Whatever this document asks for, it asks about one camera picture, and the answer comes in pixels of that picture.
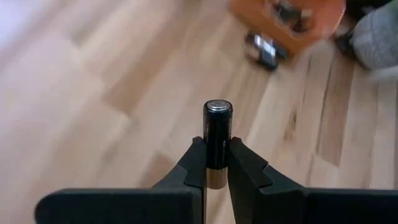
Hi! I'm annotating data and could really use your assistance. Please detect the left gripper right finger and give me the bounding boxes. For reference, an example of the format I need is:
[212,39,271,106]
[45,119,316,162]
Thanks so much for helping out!
[228,136,398,224]

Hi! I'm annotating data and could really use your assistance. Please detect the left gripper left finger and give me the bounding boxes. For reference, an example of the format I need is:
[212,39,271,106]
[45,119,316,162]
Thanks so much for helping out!
[34,136,208,224]

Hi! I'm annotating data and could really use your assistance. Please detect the black copper battery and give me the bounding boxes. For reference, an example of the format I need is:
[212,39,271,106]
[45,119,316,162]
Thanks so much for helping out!
[275,1,299,24]
[253,34,278,70]
[203,99,234,190]

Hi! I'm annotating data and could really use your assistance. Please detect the green artificial plant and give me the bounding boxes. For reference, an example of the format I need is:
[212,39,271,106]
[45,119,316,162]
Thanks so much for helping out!
[349,0,398,71]

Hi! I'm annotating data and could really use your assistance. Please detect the orange plastic bin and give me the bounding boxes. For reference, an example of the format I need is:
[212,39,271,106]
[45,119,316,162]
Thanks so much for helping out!
[228,0,346,57]

